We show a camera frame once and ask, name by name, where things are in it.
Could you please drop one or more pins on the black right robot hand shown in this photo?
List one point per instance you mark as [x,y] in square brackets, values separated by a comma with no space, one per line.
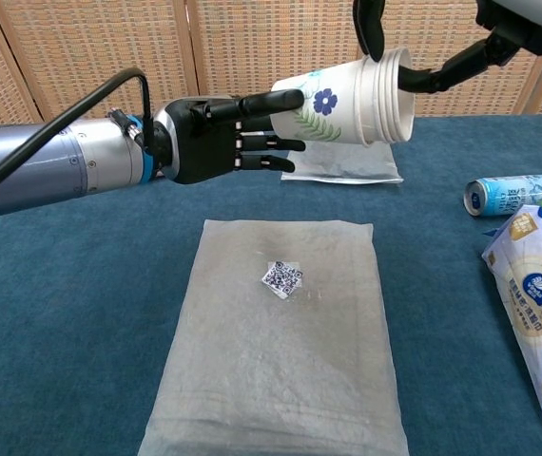
[532,28]

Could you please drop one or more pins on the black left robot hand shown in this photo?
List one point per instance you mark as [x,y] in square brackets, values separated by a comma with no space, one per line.
[204,147]

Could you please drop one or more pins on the white flower print paper cup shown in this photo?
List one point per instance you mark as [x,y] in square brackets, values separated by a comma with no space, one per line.
[337,119]

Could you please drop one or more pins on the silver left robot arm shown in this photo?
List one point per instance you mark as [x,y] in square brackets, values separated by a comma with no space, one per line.
[52,166]

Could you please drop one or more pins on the woven bamboo folding screen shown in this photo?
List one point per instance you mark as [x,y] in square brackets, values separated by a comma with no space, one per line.
[252,47]

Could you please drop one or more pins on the bagged dark grey cloth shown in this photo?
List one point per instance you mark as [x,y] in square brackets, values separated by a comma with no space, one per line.
[347,164]

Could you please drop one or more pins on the QR code sticker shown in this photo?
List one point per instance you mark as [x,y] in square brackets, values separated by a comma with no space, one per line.
[281,279]

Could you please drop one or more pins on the light blue drink can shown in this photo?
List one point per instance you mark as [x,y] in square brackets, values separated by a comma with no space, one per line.
[513,195]

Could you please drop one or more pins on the blue table cloth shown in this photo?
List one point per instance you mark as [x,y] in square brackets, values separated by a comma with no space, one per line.
[62,285]

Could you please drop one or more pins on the bagged grey towel with sticker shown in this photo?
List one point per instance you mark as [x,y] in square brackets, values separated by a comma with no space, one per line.
[276,361]

